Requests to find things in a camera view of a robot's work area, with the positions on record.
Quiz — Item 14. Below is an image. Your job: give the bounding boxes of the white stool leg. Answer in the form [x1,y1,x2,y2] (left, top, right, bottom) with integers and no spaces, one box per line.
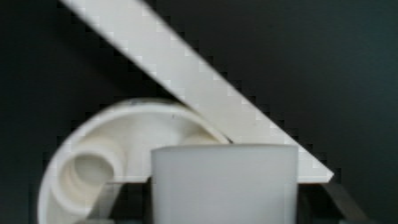
[151,144,298,224]

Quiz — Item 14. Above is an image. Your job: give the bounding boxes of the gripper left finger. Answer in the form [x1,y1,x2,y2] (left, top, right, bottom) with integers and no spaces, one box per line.
[76,181,153,224]

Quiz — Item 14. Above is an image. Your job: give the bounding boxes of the white fence right wall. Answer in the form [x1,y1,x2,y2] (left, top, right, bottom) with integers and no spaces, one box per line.
[58,0,336,184]

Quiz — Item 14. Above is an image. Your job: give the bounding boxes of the white round stool seat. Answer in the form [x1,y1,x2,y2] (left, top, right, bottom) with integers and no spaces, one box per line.
[37,98,229,224]

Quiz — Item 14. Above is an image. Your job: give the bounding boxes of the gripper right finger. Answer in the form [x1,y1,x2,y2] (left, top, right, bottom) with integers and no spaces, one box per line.
[297,182,380,224]

